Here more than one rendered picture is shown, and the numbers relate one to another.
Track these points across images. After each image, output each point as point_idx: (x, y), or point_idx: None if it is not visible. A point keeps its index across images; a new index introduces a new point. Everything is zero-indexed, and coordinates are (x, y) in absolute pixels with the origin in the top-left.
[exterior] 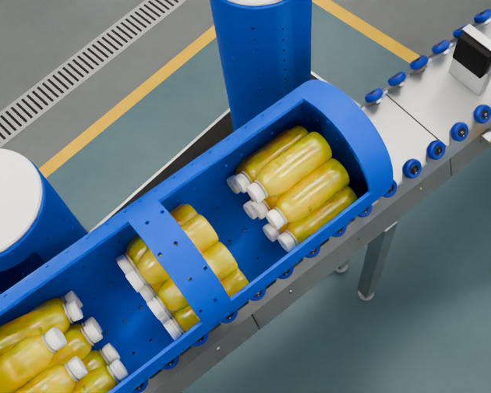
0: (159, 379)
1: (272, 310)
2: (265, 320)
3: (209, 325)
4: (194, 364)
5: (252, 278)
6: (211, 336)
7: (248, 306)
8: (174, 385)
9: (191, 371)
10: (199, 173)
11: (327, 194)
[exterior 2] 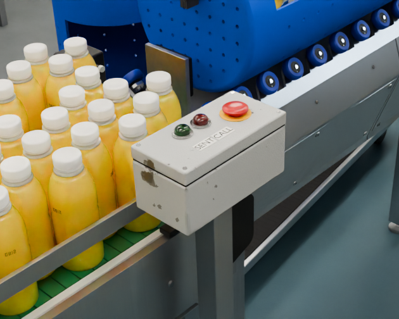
0: (332, 67)
1: None
2: None
3: None
4: (356, 73)
5: None
6: (368, 43)
7: (394, 26)
8: (341, 91)
9: (353, 82)
10: None
11: None
